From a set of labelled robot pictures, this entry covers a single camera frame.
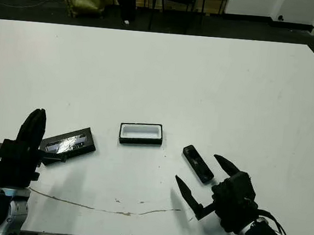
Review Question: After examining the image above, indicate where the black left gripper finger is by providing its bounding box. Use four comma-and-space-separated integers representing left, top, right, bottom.
15, 107, 42, 152
32, 109, 48, 154

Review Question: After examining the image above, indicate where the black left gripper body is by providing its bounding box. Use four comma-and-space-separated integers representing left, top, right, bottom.
0, 138, 69, 191

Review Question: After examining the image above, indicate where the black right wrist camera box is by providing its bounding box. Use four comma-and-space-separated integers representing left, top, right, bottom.
225, 169, 259, 206

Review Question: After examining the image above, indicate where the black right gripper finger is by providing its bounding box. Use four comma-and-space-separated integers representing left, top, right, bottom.
211, 154, 244, 183
172, 175, 220, 222

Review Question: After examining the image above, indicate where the thin white cord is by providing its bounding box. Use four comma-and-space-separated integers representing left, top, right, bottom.
0, 0, 66, 13

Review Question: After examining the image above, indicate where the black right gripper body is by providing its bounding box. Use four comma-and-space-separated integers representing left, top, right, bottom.
208, 181, 260, 235

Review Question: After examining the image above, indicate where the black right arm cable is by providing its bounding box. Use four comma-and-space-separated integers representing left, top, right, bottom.
255, 208, 295, 235

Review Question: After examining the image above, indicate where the black box with white insert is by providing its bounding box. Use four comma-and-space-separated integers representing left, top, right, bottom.
118, 121, 164, 148

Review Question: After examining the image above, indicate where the black camera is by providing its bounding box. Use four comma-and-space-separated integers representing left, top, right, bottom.
179, 144, 217, 186

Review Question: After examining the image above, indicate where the black box lid shiny print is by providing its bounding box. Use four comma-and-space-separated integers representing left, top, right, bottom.
37, 123, 98, 170

